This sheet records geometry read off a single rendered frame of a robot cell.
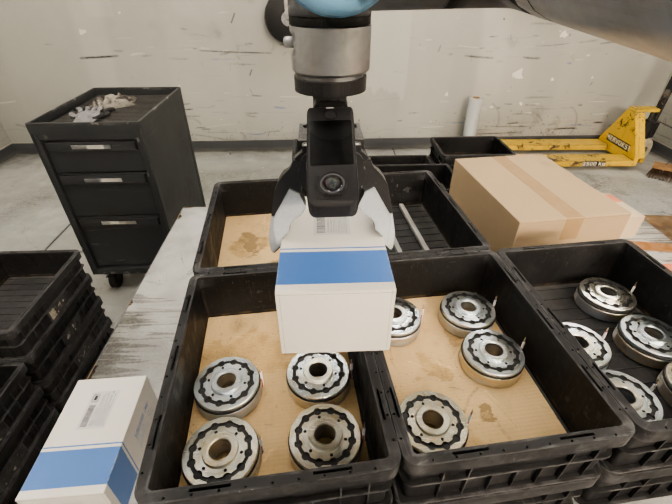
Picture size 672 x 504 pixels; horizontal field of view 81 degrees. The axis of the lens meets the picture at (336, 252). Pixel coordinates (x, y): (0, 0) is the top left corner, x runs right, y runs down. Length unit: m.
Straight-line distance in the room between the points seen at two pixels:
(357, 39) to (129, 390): 0.67
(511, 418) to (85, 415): 0.69
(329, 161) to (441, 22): 3.49
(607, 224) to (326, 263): 0.90
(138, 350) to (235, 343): 0.30
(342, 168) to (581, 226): 0.88
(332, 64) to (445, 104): 3.61
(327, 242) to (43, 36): 3.97
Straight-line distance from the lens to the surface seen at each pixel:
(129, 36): 4.00
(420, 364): 0.73
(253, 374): 0.68
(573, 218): 1.13
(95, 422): 0.81
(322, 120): 0.40
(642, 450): 0.72
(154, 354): 0.99
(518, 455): 0.57
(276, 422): 0.66
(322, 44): 0.38
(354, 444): 0.60
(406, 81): 3.84
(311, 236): 0.47
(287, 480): 0.51
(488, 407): 0.71
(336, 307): 0.40
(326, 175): 0.35
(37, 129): 2.05
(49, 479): 0.78
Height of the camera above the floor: 1.39
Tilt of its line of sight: 35 degrees down
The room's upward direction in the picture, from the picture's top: straight up
